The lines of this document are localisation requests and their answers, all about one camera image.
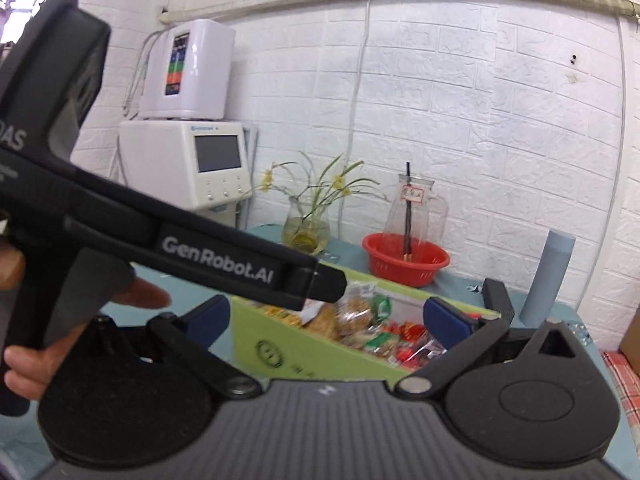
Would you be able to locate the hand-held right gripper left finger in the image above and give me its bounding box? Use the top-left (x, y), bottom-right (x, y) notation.
top-left (95, 295), bottom-right (262, 401)

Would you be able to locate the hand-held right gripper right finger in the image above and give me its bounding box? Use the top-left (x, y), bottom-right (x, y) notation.
top-left (394, 297), bottom-right (586, 402)

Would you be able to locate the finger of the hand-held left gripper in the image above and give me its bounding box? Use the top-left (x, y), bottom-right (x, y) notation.
top-left (304, 264), bottom-right (348, 305)

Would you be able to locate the red snack packet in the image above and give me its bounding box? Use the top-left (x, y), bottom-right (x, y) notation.
top-left (392, 322), bottom-right (445, 367)

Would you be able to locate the clear cookie packet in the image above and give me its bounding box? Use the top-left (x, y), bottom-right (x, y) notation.
top-left (320, 294), bottom-right (377, 349)

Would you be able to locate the green snack packet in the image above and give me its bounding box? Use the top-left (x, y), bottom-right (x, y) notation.
top-left (369, 295), bottom-right (394, 324)

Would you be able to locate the green cardboard box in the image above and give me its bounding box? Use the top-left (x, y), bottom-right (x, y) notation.
top-left (230, 255), bottom-right (502, 387)

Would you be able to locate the person's left hand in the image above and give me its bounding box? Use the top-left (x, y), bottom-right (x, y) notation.
top-left (0, 240), bottom-right (172, 402)

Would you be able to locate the small black box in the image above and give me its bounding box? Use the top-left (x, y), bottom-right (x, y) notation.
top-left (481, 278), bottom-right (514, 332)

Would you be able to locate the red plastic basket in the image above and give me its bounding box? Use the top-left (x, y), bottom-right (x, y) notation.
top-left (362, 232), bottom-right (452, 289)

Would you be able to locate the glass vase of yellow flowers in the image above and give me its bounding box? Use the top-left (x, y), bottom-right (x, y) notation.
top-left (252, 155), bottom-right (392, 257)

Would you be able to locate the white appliance with screen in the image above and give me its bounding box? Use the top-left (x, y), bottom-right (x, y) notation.
top-left (119, 120), bottom-right (254, 227)

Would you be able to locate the grey cylindrical bottle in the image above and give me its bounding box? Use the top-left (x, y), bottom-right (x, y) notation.
top-left (520, 230), bottom-right (574, 329)

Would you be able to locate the glass pitcher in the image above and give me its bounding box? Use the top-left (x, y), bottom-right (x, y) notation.
top-left (382, 161), bottom-right (450, 262)

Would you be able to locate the white water purifier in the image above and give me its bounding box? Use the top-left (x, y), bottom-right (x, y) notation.
top-left (122, 19), bottom-right (237, 122)

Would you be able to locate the checked tablecloth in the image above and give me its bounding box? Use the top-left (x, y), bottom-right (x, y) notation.
top-left (601, 350), bottom-right (640, 392)

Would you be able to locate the brown cardboard box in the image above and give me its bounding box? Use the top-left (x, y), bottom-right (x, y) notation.
top-left (620, 305), bottom-right (640, 377)

